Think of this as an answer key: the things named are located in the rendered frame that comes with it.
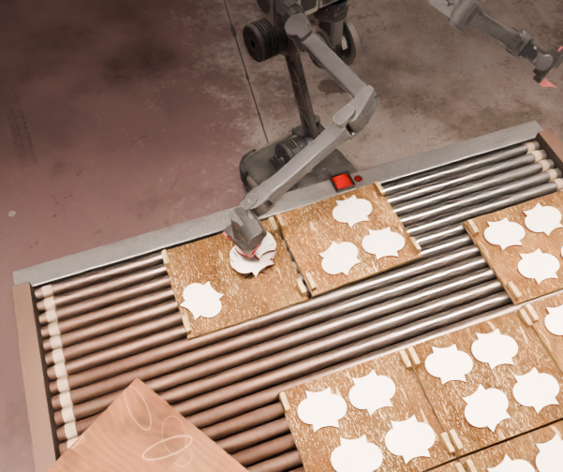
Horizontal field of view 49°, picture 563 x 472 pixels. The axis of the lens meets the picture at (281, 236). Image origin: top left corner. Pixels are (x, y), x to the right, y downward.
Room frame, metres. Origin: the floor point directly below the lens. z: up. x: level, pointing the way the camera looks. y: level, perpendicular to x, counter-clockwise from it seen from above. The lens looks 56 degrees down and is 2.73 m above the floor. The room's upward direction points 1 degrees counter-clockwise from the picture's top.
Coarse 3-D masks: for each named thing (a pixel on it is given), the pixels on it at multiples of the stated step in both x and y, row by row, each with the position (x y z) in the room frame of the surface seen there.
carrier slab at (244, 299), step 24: (216, 240) 1.22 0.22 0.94; (192, 264) 1.12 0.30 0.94; (216, 264) 1.12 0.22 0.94; (288, 264) 1.11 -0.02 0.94; (216, 288) 1.02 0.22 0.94; (240, 288) 1.02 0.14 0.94; (264, 288) 1.02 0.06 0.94; (288, 288) 1.02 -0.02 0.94; (240, 312) 0.94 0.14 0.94; (264, 312) 0.93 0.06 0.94; (192, 336) 0.85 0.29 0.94
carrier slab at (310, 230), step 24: (360, 192) 1.42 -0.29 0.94; (288, 216) 1.31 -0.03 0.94; (312, 216) 1.31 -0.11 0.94; (384, 216) 1.31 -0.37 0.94; (288, 240) 1.21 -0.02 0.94; (312, 240) 1.21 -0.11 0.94; (336, 240) 1.21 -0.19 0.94; (360, 240) 1.21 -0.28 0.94; (312, 264) 1.11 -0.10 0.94; (360, 264) 1.11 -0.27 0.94; (384, 264) 1.11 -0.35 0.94
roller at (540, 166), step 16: (544, 160) 1.57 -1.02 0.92; (496, 176) 1.50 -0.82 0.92; (512, 176) 1.50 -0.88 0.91; (448, 192) 1.42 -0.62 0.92; (464, 192) 1.43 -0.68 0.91; (400, 208) 1.36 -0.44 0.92; (416, 208) 1.36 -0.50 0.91; (128, 288) 1.04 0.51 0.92; (144, 288) 1.04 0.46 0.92; (160, 288) 1.05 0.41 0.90; (80, 304) 0.98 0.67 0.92; (96, 304) 0.99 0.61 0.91; (48, 320) 0.93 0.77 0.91
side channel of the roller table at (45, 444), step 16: (16, 288) 1.03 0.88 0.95; (32, 288) 1.04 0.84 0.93; (16, 304) 0.97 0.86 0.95; (32, 304) 0.97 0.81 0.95; (16, 320) 0.91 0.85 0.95; (32, 320) 0.91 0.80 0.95; (32, 336) 0.86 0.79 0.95; (32, 352) 0.80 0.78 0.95; (32, 368) 0.75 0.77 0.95; (32, 384) 0.70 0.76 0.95; (48, 384) 0.71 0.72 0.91; (32, 400) 0.65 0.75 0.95; (48, 400) 0.65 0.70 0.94; (32, 416) 0.60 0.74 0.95; (48, 416) 0.60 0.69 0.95; (32, 432) 0.56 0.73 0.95; (48, 432) 0.56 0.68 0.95; (32, 448) 0.51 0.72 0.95; (48, 448) 0.51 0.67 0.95; (48, 464) 0.47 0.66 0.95
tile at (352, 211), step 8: (336, 200) 1.38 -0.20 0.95; (344, 200) 1.37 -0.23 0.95; (352, 200) 1.37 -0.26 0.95; (360, 200) 1.37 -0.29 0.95; (336, 208) 1.34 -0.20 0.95; (344, 208) 1.34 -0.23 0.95; (352, 208) 1.34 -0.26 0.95; (360, 208) 1.34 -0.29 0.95; (368, 208) 1.34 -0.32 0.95; (336, 216) 1.30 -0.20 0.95; (344, 216) 1.30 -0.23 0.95; (352, 216) 1.30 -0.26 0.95; (360, 216) 1.30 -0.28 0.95; (352, 224) 1.27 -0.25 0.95
